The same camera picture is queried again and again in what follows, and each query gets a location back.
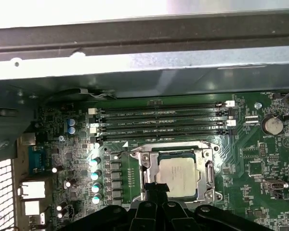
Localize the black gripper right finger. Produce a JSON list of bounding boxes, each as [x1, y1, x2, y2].
[[158, 184, 268, 231]]

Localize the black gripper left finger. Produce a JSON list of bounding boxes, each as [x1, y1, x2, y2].
[[60, 182, 159, 231]]

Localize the RAM slot white clips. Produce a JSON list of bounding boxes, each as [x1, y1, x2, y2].
[[88, 100, 236, 116], [89, 119, 237, 133]]

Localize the internal USB port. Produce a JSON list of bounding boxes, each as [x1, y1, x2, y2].
[[266, 180, 286, 193]]

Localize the CPU socket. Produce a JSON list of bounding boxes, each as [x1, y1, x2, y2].
[[130, 141, 221, 204]]

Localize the black PC case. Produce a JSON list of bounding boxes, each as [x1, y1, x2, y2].
[[0, 0, 289, 231]]

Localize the silver rear port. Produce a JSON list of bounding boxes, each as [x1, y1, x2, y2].
[[19, 180, 46, 200], [24, 201, 43, 216]]

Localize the blue serial port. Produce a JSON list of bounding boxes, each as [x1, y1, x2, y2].
[[27, 145, 51, 175]]

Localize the silver coin battery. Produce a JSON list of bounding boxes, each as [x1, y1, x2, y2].
[[261, 115, 284, 136]]

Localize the metal socket cover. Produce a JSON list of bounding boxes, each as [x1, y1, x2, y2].
[[139, 148, 215, 203]]

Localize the green motherboard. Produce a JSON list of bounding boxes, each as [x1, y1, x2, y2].
[[14, 92, 289, 231]]

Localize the CPU with silver top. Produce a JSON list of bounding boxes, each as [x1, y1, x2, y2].
[[155, 151, 198, 197]]

